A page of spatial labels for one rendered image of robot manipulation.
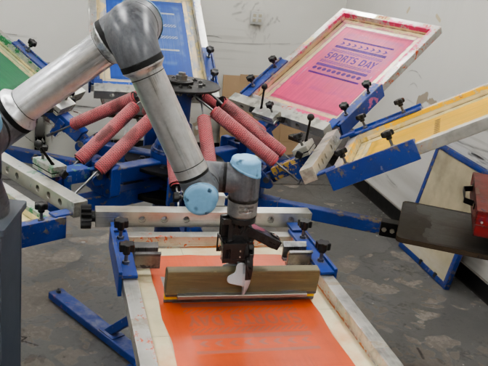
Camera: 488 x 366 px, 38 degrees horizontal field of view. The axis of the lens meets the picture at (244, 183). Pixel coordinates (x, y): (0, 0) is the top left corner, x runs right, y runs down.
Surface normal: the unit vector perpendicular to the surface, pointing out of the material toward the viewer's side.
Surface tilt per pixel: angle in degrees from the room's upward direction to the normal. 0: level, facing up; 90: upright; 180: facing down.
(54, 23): 90
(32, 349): 0
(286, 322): 0
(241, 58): 90
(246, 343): 0
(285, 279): 95
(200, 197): 90
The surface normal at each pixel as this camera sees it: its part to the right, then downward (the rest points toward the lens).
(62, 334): 0.11, -0.94
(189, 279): 0.23, 0.43
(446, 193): -0.93, -0.18
